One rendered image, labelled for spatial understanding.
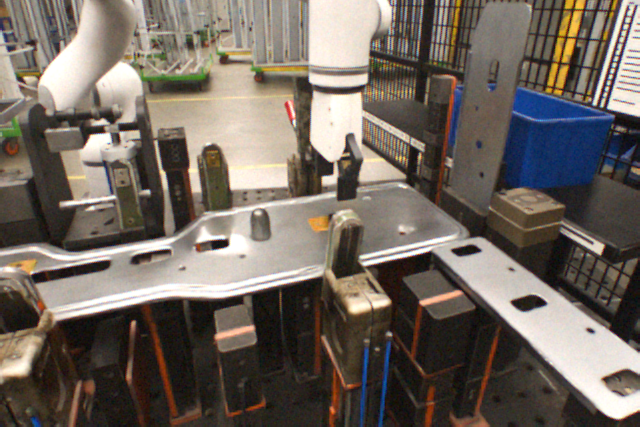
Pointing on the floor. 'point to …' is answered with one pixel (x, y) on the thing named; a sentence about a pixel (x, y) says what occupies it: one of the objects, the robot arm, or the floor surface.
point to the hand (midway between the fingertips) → (334, 181)
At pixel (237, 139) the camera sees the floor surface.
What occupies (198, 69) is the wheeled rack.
